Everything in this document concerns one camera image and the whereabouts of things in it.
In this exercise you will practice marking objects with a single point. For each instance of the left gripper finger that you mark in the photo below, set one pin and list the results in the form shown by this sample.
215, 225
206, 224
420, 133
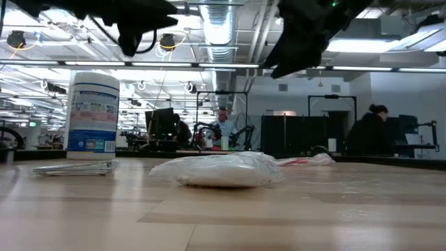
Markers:
157, 21
157, 8

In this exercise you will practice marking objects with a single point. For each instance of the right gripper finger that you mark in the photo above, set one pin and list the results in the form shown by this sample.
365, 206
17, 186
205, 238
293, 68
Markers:
306, 57
287, 45

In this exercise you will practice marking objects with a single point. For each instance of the bagged white cotton pads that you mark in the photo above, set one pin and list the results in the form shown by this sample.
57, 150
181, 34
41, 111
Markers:
216, 172

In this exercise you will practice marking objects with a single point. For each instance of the bagged silver nail clipper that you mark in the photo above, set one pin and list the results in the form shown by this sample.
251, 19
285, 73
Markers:
76, 169

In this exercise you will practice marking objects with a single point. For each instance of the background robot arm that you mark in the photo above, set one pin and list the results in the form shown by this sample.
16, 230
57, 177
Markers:
205, 124
248, 130

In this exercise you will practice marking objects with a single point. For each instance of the long ceiling light strip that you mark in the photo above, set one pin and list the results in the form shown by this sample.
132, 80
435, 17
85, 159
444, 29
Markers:
160, 64

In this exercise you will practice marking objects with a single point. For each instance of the bright ceiling light panel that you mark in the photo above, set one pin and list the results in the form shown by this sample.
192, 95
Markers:
362, 45

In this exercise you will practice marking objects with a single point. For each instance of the black partition curtain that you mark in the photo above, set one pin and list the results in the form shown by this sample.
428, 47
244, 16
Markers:
296, 132

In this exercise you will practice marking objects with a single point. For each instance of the white paper cup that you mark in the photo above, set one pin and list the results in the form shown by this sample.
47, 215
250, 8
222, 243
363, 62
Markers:
225, 143
332, 144

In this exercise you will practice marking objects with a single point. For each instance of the black computer monitor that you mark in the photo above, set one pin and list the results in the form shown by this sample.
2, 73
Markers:
160, 122

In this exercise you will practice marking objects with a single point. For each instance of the person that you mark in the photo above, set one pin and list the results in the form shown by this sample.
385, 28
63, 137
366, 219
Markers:
369, 136
224, 127
183, 132

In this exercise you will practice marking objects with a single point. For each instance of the bagged pink toothbrush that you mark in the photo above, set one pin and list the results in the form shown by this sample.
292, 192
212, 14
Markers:
306, 161

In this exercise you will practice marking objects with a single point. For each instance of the white wipes canister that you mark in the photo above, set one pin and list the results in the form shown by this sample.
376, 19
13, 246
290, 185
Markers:
92, 115

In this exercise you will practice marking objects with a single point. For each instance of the white ceiling light panel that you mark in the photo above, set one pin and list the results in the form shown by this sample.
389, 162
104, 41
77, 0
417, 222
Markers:
426, 38

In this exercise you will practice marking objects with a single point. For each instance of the bagged white cotton balls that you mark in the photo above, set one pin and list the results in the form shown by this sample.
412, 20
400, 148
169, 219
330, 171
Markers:
254, 155

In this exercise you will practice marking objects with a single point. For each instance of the grey wall vent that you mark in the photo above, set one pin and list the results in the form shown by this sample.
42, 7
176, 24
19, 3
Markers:
336, 88
283, 87

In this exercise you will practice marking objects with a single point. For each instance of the silver ventilation duct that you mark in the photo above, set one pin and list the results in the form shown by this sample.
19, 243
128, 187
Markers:
219, 31

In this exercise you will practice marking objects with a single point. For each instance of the black camera stand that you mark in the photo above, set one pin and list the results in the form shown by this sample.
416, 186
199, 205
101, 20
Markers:
434, 136

